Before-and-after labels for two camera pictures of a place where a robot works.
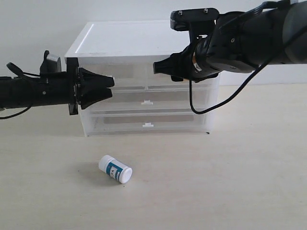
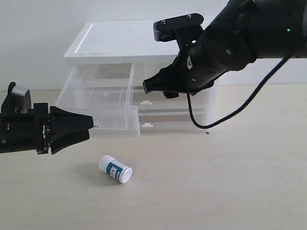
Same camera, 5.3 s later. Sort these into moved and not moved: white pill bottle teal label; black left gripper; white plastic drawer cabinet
Moved: black left gripper
Not moved: white plastic drawer cabinet; white pill bottle teal label
